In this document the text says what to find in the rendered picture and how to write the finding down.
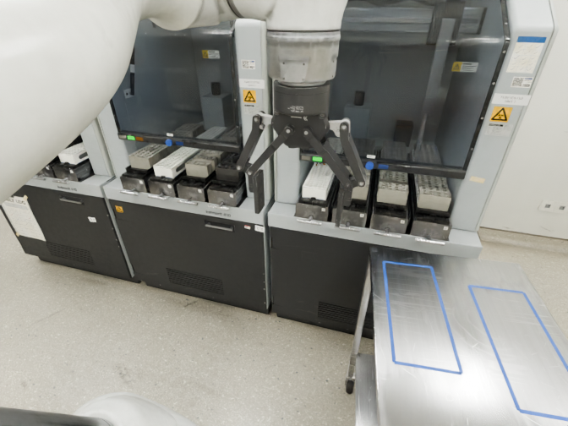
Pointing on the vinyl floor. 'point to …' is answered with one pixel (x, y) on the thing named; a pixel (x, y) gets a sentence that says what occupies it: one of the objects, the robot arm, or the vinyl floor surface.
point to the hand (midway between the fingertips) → (297, 210)
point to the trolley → (456, 346)
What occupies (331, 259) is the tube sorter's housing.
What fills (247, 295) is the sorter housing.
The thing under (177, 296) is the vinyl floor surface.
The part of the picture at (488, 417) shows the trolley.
